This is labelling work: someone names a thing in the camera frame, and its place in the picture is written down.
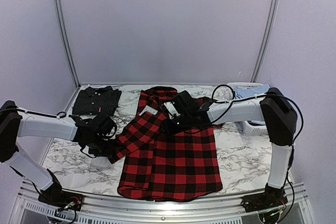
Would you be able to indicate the red black plaid shirt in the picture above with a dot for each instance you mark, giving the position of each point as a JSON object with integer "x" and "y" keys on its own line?
{"x": 158, "y": 167}

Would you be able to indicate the wall aluminium profile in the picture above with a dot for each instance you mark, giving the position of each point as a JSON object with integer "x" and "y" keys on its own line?
{"x": 65, "y": 43}
{"x": 270, "y": 21}

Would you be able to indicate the right wall aluminium profile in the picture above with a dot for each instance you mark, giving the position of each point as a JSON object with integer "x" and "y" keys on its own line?
{"x": 270, "y": 21}

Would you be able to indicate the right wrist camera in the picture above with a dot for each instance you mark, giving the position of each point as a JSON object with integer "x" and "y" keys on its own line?
{"x": 171, "y": 110}

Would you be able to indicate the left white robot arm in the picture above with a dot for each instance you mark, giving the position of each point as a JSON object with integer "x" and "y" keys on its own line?
{"x": 18, "y": 122}

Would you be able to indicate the light blue shirt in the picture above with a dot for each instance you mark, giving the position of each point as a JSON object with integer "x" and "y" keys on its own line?
{"x": 250, "y": 90}

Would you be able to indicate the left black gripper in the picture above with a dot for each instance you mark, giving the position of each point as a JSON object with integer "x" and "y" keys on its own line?
{"x": 109, "y": 152}

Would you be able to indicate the aluminium table front rail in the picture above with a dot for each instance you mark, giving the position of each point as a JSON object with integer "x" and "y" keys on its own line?
{"x": 112, "y": 209}

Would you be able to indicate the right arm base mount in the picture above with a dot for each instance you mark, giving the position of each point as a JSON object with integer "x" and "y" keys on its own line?
{"x": 263, "y": 201}

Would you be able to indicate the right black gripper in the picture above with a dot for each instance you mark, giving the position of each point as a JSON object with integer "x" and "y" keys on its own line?
{"x": 169, "y": 129}

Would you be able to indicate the black pinstripe folded shirt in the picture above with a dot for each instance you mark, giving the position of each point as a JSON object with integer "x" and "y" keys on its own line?
{"x": 93, "y": 101}

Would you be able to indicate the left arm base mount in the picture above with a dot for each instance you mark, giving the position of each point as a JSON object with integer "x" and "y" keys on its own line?
{"x": 64, "y": 200}

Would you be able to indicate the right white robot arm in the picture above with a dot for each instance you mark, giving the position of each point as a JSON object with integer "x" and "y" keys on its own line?
{"x": 281, "y": 122}

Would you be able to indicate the left wall aluminium profile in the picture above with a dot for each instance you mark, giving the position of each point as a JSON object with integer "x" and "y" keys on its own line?
{"x": 65, "y": 43}

